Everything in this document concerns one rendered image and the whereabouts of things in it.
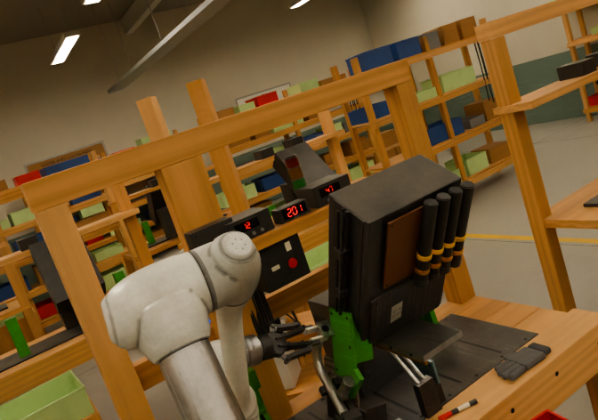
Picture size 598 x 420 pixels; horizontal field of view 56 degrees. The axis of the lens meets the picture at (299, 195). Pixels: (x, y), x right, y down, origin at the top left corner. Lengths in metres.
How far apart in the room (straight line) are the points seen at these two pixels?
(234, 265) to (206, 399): 0.24
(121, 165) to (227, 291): 0.80
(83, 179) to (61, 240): 0.19
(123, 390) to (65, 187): 0.64
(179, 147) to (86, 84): 9.98
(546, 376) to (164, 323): 1.29
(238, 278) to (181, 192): 0.79
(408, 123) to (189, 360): 1.53
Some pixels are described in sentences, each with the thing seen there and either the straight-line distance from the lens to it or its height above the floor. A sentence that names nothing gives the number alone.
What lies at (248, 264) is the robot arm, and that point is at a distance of 1.09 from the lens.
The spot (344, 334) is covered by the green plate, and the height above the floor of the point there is 1.21.
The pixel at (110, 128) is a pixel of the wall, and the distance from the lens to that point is 11.74.
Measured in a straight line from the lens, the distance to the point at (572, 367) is 2.08.
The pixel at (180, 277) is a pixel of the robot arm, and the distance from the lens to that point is 1.08.
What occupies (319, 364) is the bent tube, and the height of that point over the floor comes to 1.10.
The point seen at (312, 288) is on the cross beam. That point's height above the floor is 1.23.
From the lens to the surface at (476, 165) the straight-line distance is 7.99.
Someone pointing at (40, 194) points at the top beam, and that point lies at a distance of 1.77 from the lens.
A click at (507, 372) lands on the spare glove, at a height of 0.92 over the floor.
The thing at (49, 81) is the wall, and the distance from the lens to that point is 11.72.
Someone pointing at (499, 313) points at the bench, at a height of 0.88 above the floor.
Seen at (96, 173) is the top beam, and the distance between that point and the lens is 1.79.
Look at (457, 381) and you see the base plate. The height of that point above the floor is 0.90.
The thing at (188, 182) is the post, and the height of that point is 1.78.
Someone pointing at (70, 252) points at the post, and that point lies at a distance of 1.78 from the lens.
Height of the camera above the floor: 1.91
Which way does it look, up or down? 9 degrees down
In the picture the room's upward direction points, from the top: 19 degrees counter-clockwise
